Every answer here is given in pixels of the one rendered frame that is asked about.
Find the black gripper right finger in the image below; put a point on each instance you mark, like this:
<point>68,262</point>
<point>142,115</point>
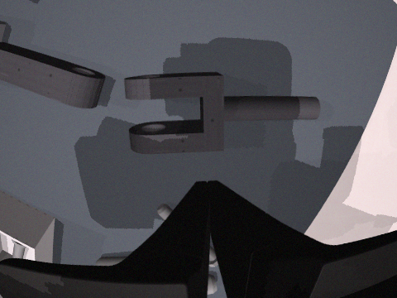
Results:
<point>260,257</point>

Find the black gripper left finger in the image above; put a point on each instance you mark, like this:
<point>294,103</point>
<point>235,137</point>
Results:
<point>172,263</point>

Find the dark grey clevis fork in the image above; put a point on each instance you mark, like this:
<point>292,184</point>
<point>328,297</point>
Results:
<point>206,133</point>

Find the dark grey flat bar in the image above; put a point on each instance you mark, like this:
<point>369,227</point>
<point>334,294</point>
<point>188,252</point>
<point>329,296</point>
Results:
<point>50,77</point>

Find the grey rectangular block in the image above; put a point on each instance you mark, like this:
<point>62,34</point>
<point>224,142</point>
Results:
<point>2,28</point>
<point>26,225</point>

